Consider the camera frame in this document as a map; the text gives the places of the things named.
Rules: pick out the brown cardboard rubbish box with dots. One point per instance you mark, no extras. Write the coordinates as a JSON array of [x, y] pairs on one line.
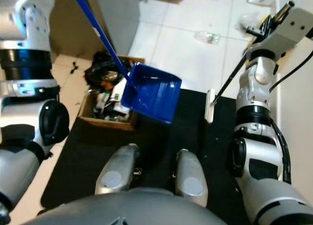
[[102, 122]]

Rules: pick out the silver right robot leg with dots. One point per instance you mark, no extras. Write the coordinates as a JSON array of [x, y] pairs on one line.
[[190, 181]]

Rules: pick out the silver left robot leg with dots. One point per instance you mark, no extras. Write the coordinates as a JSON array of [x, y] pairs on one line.
[[117, 171]]

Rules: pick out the black plastic rubbish bag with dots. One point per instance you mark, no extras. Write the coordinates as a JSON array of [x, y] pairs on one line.
[[102, 68]]

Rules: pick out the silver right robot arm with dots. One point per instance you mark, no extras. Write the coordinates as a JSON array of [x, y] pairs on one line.
[[259, 166]]

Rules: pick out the clear crushed plastic bottle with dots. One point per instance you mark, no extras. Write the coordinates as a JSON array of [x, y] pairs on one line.
[[207, 37]]

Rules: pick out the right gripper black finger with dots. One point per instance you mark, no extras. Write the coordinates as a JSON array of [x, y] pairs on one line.
[[253, 32]]

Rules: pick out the grey robot torso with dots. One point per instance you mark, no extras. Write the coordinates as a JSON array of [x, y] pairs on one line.
[[127, 208]]

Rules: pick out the crumpled clear plastic bag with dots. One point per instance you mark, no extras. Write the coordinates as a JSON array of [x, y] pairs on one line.
[[249, 22]]

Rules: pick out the black floor mat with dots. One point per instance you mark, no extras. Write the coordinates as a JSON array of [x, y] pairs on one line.
[[156, 142]]

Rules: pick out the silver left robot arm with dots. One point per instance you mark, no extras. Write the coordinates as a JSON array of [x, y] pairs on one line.
[[29, 19]]

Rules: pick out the silver robot leg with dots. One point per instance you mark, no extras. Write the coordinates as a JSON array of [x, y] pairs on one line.
[[117, 171], [190, 181]]

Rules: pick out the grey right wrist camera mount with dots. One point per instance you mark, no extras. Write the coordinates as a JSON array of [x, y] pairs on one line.
[[291, 32]]

